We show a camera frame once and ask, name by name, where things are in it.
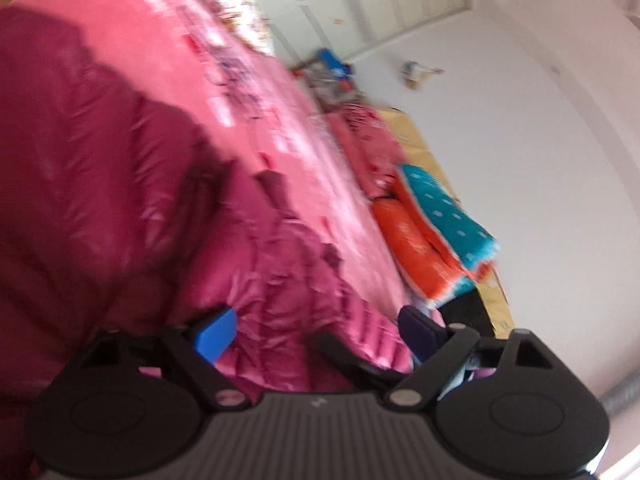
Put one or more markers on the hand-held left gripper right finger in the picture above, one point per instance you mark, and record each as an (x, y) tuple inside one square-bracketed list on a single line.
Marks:
[(420, 332)]

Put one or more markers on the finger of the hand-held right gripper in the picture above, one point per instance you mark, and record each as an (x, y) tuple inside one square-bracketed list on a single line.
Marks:
[(355, 367)]

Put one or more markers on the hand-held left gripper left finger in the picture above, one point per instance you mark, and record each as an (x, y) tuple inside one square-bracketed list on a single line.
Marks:
[(215, 332)]

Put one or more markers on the maroon down jacket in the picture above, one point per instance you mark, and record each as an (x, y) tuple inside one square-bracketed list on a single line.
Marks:
[(100, 160)]

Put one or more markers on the black cloth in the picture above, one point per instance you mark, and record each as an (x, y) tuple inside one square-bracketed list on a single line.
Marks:
[(467, 312)]

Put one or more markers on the teal and orange folded quilt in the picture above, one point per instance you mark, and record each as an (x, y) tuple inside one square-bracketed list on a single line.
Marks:
[(430, 240)]

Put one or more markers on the pink printed pillow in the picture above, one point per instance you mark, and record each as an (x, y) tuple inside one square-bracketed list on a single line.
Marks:
[(367, 150)]

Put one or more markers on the stack of storage boxes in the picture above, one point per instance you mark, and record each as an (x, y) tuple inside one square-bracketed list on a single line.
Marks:
[(330, 77)]

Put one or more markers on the pink printed blanket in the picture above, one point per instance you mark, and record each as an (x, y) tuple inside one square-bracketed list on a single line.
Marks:
[(165, 25)]

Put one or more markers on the floral cushion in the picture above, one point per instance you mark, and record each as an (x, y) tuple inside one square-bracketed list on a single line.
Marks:
[(240, 5)]

